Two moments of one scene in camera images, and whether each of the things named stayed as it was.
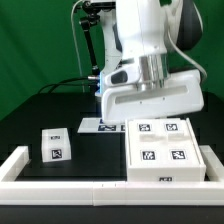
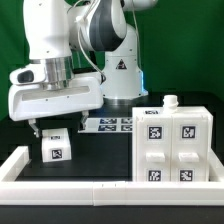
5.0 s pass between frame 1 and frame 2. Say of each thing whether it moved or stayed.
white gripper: moved
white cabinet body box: moved
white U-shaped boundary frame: stayed
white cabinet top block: stayed
